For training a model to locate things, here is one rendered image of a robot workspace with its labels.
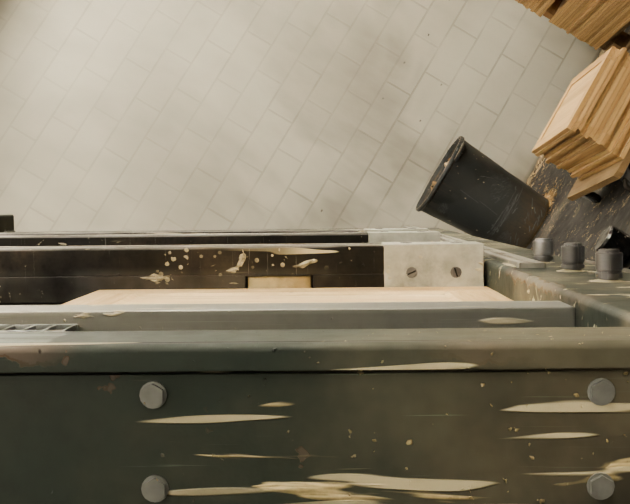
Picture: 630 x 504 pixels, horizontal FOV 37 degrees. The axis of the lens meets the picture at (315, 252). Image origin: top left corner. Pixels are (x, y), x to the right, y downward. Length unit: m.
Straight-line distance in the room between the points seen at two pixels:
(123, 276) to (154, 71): 5.45
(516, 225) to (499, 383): 4.99
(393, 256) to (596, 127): 3.08
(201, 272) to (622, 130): 3.25
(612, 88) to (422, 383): 3.81
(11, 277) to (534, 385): 0.84
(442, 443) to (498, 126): 6.26
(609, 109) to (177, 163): 3.20
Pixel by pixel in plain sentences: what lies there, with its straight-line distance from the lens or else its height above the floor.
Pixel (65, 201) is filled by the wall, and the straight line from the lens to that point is 6.50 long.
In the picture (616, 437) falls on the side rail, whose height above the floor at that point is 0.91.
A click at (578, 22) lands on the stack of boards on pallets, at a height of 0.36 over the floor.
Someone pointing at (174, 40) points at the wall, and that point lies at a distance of 6.69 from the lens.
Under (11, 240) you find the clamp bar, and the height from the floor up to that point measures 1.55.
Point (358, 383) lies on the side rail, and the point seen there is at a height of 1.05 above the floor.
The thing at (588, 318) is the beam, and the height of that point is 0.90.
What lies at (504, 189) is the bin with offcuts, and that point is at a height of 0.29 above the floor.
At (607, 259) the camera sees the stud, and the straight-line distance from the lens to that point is 0.91.
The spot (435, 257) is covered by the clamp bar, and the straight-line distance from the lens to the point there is 1.19.
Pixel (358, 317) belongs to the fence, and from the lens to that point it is 0.76.
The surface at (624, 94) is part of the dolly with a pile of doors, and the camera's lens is 4.30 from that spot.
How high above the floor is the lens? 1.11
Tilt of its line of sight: 1 degrees down
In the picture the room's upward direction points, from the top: 59 degrees counter-clockwise
